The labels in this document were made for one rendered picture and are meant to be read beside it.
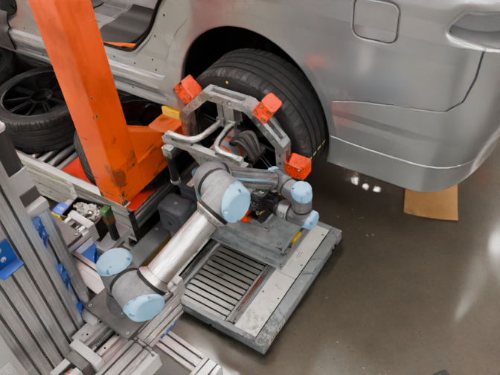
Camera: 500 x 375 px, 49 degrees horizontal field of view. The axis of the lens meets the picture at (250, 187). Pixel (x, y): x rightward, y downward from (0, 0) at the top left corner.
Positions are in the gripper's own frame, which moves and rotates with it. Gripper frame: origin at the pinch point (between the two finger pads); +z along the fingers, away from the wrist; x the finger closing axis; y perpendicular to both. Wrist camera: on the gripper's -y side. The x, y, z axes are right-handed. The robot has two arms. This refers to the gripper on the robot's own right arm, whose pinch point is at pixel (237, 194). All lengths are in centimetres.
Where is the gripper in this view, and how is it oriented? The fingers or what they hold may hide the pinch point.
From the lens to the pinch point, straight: 224.9
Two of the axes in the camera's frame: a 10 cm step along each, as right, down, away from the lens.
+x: -5.4, 6.1, -5.8
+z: -8.4, -3.3, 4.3
